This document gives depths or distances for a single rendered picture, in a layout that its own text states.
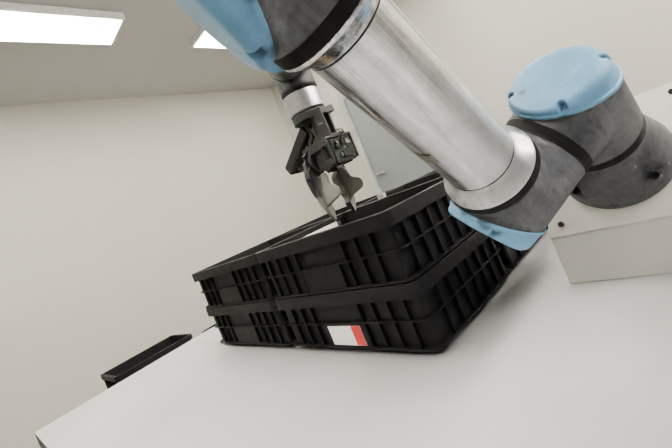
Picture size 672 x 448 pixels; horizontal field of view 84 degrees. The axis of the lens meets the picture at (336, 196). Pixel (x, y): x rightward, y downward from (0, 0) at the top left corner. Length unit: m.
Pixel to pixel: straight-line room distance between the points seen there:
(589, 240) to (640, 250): 0.06
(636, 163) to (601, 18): 3.14
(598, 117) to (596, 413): 0.31
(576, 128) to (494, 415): 0.33
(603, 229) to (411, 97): 0.42
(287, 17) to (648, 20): 3.53
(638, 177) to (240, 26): 0.55
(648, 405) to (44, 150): 4.12
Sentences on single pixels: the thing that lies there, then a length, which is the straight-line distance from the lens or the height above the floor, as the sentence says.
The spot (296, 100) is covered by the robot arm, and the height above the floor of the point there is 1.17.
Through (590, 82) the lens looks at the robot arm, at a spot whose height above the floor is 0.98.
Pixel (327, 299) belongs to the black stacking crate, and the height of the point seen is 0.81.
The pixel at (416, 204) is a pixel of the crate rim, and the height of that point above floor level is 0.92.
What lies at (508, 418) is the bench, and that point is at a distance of 0.48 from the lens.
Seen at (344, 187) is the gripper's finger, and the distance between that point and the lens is 0.77.
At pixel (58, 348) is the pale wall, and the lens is 3.88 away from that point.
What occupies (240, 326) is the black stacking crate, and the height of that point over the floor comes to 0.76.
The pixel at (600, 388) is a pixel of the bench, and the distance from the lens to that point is 0.49.
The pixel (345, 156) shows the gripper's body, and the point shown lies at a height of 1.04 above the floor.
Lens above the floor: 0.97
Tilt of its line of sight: level
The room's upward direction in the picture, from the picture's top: 23 degrees counter-clockwise
